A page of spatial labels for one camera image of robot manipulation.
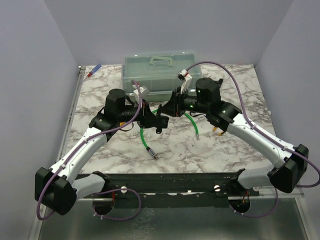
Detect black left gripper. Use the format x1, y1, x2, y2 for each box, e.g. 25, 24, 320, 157
118, 99, 164, 129

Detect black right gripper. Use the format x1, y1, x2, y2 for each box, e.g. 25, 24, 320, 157
157, 87, 209, 118

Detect black head key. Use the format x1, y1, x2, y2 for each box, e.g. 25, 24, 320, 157
155, 127, 162, 134

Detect green cable lock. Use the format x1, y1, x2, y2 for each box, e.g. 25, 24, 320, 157
139, 112, 201, 160

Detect black padlock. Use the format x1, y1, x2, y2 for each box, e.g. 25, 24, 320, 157
154, 104, 169, 130

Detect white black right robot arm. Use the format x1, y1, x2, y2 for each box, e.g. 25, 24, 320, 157
161, 77, 309, 196

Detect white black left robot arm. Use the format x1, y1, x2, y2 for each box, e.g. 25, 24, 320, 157
34, 88, 169, 216

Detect translucent green plastic toolbox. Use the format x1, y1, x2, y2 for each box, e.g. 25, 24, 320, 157
121, 51, 197, 102

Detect blue red screwdriver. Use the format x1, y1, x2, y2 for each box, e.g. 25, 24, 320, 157
87, 63, 102, 78

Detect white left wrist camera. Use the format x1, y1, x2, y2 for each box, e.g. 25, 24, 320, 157
132, 84, 150, 103

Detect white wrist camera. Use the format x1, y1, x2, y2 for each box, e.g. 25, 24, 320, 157
177, 69, 193, 94
132, 84, 150, 103

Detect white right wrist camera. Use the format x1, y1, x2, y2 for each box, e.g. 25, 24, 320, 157
177, 69, 193, 94

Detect yellow handled needle-nose pliers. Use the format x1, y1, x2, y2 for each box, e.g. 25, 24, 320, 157
212, 126, 225, 136

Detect black T-handle tool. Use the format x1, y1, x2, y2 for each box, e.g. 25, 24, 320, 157
218, 78, 224, 87

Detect black metal base rail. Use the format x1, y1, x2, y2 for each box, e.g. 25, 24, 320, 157
74, 171, 291, 210

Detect left side aluminium rail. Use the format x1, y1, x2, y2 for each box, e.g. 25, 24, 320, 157
55, 66, 86, 162

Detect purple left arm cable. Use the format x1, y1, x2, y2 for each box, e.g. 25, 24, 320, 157
36, 79, 146, 221

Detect aluminium extrusion rail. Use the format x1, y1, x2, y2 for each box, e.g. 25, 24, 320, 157
258, 187, 305, 199

